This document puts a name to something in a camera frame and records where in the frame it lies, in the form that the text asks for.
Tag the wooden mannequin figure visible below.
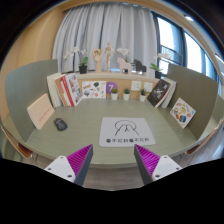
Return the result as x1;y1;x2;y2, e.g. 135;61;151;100
104;43;114;69

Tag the white books stack left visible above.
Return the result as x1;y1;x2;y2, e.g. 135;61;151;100
47;73;62;108

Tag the small potted plant left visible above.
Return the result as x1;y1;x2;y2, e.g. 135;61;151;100
111;88;118;100

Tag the pink horse figure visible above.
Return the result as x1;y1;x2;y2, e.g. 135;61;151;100
117;58;132;74

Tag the wooden hand model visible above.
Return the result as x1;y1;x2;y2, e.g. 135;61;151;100
92;48;102;73

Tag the white mouse pad with logo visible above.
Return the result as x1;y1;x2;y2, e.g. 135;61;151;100
99;117;156;148

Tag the small potted plant right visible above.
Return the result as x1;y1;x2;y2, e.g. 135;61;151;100
140;89;146;102

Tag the white sticker card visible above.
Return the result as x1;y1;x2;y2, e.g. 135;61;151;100
82;81;106;99

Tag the grey curtain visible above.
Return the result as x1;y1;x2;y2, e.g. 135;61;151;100
53;2;157;72

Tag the green partition panel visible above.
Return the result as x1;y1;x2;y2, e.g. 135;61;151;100
5;59;58;141
167;64;218;139

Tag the white orchid black pot right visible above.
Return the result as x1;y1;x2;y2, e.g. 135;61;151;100
150;53;170;79

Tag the black horse figure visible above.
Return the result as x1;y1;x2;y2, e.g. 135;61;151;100
134;60;147;74

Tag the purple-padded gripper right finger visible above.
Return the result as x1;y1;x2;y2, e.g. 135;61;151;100
134;144;181;185

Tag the small potted plant middle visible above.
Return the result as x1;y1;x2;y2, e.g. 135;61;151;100
123;88;130;101

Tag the green left partition panel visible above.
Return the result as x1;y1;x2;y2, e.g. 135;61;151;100
5;59;58;141

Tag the black book leaning right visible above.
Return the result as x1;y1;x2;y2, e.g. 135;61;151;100
148;79;171;108

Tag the white paper card on shelf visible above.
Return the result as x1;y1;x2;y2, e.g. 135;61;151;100
131;81;141;91

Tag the wooden shelf riser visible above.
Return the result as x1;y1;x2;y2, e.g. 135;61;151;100
76;72;158;99

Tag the green right partition panel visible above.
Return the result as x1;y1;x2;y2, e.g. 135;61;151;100
167;64;218;139

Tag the dark grey computer mouse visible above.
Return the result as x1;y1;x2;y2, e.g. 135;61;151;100
54;118;67;131

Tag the beige book leaning left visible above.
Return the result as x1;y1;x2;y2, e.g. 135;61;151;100
27;94;55;130

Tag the white orchid black pot left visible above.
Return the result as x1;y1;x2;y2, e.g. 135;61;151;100
63;46;88;74

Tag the colourful picture book right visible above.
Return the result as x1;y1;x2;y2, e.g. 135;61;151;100
170;98;196;128

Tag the red and white magazine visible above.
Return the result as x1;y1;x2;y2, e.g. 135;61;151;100
62;73;82;106

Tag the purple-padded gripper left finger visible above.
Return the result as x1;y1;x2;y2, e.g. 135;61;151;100
45;144;93;186

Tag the white orchid black pot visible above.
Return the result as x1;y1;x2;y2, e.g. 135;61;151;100
63;46;88;74
150;53;170;79

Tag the purple round number sign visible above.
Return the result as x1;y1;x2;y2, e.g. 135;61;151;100
106;81;118;96

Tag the small potted plant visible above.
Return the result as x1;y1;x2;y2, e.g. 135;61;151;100
111;88;118;100
140;89;146;102
123;88;130;101

